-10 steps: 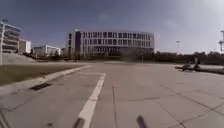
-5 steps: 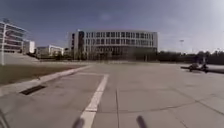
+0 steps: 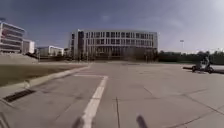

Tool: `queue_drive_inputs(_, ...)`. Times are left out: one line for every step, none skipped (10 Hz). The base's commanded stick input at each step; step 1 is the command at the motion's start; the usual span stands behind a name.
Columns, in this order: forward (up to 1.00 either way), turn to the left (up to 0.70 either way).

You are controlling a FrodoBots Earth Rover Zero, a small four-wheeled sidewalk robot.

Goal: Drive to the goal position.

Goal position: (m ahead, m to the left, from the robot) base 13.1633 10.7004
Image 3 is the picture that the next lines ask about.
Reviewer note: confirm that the large grey windowed building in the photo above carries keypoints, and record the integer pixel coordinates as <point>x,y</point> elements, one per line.
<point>115,44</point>

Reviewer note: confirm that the pale concrete kerb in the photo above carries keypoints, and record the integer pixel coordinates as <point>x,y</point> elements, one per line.
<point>50,77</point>

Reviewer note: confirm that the low white building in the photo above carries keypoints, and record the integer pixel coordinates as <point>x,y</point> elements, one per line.
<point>50,51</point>

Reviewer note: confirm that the robot's own part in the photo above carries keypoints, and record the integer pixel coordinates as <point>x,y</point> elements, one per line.
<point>141,121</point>

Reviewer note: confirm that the tall light pole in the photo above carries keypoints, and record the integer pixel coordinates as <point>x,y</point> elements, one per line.
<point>182,45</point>

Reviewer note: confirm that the row of dark trees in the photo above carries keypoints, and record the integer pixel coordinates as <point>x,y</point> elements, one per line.
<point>190,57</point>

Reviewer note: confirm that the person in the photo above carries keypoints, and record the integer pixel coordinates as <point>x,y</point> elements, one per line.
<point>203,64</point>

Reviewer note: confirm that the dark drain grate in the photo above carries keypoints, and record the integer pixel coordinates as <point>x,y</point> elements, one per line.
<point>18,95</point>

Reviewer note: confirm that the white tiered building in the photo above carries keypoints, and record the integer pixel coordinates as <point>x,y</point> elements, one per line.
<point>10,38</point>

